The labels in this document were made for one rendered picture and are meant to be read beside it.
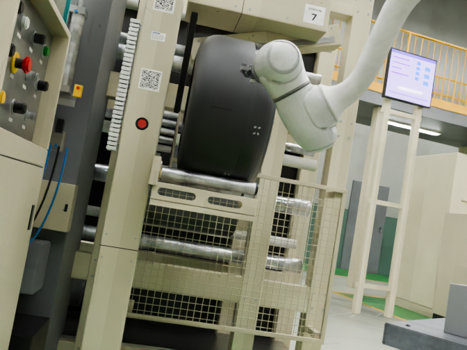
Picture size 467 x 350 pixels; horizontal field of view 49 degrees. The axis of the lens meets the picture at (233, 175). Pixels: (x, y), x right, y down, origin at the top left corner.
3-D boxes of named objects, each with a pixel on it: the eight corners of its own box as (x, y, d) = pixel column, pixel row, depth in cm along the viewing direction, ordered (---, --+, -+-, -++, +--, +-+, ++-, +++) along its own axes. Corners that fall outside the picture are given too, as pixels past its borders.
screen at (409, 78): (383, 96, 550) (391, 46, 554) (381, 96, 554) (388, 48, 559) (430, 108, 567) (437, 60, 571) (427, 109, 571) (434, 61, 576)
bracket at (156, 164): (147, 184, 169) (153, 154, 169) (149, 187, 208) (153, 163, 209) (158, 185, 169) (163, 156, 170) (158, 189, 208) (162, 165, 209)
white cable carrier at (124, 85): (105, 148, 179) (130, 17, 183) (107, 150, 184) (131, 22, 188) (118, 151, 180) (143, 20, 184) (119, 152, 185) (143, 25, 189)
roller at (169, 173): (158, 167, 178) (156, 179, 177) (159, 164, 173) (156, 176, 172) (256, 184, 183) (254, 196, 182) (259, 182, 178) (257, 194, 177)
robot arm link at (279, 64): (243, 57, 130) (268, 103, 132) (253, 48, 114) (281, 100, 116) (280, 37, 130) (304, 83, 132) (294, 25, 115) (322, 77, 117)
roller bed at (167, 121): (122, 171, 217) (135, 103, 219) (124, 173, 232) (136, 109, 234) (169, 179, 220) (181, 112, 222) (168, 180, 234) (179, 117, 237)
